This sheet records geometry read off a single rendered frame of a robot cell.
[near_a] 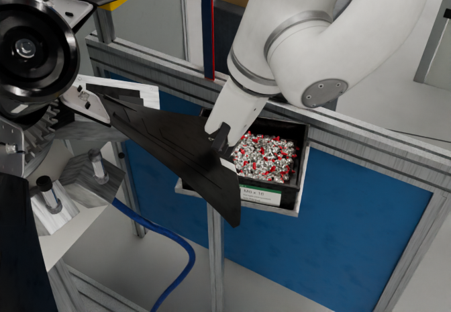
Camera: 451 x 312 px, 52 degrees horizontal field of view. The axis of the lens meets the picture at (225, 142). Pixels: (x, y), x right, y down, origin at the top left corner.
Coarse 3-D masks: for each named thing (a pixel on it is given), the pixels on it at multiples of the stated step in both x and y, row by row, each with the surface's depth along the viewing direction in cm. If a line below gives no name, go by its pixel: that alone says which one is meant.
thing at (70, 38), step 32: (0, 0) 47; (32, 0) 49; (0, 32) 47; (32, 32) 50; (64, 32) 51; (0, 64) 46; (32, 64) 49; (64, 64) 51; (0, 96) 46; (32, 96) 48
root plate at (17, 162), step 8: (0, 120) 50; (8, 120) 52; (0, 128) 50; (8, 128) 52; (16, 128) 54; (0, 136) 50; (8, 136) 52; (16, 136) 54; (0, 152) 49; (0, 160) 49; (8, 160) 51; (16, 160) 54; (24, 160) 56; (0, 168) 49; (8, 168) 51; (16, 168) 53; (24, 168) 55
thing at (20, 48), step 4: (20, 40) 48; (24, 40) 48; (28, 40) 49; (16, 44) 48; (20, 44) 48; (24, 44) 48; (28, 44) 48; (32, 44) 49; (16, 48) 48; (20, 48) 48; (24, 48) 48; (28, 48) 48; (32, 48) 49; (20, 52) 48; (24, 52) 48; (28, 52) 48; (32, 52) 49; (24, 56) 48; (28, 56) 48
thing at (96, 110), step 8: (72, 88) 60; (64, 96) 55; (72, 96) 57; (96, 96) 63; (64, 104) 54; (72, 104) 54; (80, 104) 56; (96, 104) 60; (88, 112) 55; (96, 112) 57; (104, 112) 59; (104, 120) 56
